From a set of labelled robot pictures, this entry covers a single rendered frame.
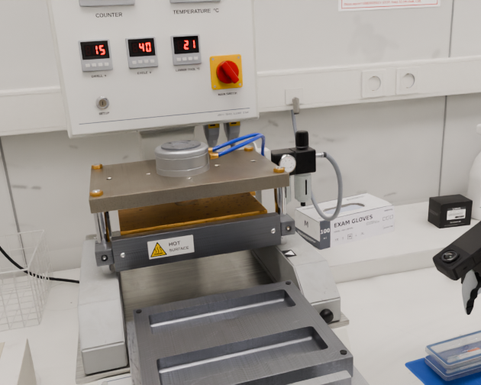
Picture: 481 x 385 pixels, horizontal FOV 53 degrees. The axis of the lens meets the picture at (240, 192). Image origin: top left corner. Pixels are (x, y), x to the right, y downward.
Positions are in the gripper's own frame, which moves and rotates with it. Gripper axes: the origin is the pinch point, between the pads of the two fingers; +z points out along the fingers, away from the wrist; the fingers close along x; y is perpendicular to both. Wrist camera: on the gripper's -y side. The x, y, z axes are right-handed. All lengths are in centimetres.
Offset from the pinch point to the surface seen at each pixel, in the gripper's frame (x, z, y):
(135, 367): -9, -14, -56
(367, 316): 19.7, 7.9, -9.2
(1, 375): 15, -1, -74
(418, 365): 3.5, 7.9, -9.5
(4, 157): 71, -22, -77
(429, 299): 20.4, 7.9, 6.1
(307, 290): -2.4, -14.5, -32.8
